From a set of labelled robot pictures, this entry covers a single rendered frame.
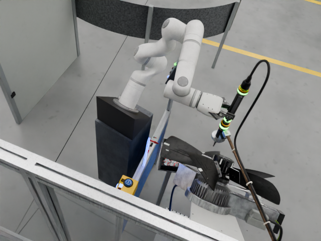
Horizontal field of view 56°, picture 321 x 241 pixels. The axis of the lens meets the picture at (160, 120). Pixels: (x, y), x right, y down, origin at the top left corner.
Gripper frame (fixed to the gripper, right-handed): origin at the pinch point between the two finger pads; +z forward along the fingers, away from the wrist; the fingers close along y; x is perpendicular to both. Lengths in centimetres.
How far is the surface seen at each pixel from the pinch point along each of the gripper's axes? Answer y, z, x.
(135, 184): 24, -32, -58
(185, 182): 7, -6, -65
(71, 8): -149, -178, -96
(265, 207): 10, 39, -51
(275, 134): -146, 79, -165
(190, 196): 20, -1, -53
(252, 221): 21, 34, -51
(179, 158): 4.8, -13.9, -45.2
